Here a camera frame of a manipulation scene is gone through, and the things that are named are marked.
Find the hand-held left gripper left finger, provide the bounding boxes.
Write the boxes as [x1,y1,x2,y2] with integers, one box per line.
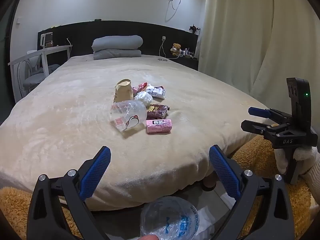
[27,146,112,240]

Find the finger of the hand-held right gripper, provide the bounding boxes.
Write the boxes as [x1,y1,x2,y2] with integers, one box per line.
[248,107,292,124]
[241,119,278,136]

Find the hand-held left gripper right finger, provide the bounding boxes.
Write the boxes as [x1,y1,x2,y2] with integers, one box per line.
[209,144,295,240]

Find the clear plastic trash bag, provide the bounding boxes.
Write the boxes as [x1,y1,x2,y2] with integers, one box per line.
[139,196,218,240]

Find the clear plastic cup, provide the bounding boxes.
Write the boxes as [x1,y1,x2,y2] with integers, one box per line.
[110,100,148,132]

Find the pink carton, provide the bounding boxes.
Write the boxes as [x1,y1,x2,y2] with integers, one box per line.
[146,119,173,135]

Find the brown paper bag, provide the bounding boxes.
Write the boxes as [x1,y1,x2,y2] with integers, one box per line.
[114,79,134,103]

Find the maroon snack wrapper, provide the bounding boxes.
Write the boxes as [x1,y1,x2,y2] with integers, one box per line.
[146,103,170,120]

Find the white tissue plastic bag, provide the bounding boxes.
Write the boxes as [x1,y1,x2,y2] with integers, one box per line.
[134,91,153,105]

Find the red snack wrapper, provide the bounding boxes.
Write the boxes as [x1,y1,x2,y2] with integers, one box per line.
[132,82,148,94]

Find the white snack wrapper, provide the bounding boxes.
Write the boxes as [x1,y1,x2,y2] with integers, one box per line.
[145,85,166,99]

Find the person's right forearm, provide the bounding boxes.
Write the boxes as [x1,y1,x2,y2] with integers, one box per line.
[301,164,320,205]

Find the person's right hand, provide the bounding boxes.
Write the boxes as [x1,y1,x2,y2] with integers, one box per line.
[273,145,320,175]

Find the dark bed leg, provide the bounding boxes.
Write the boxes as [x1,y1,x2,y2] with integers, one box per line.
[202,174,217,192]

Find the person's right leg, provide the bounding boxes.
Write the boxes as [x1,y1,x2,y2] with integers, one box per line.
[231,136,317,240]

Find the cream plush blanket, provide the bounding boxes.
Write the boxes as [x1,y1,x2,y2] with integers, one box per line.
[0,54,275,210]

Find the cream curtain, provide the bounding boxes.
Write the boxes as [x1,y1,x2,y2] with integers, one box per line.
[197,0,320,105]

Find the cluster of small bottles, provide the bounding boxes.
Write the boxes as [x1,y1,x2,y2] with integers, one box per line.
[182,47,198,59]

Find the brown teddy bear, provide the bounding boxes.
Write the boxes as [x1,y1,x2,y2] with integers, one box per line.
[170,43,182,56]

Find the white chair grey cushion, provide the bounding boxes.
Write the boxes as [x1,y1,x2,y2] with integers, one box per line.
[16,52,60,93]

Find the grey pillow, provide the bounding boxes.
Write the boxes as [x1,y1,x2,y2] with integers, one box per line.
[93,49,142,60]

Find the white desk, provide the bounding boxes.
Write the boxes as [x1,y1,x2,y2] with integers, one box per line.
[8,45,73,98]

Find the grey pillows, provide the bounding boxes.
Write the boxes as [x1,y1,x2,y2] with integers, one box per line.
[92,35,143,51]

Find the black headboard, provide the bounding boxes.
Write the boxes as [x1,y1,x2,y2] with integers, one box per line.
[37,20,199,70]

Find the white charger cable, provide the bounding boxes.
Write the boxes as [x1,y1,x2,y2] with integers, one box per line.
[159,36,167,56]

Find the white wall cable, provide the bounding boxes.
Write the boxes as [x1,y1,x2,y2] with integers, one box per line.
[164,0,183,22]

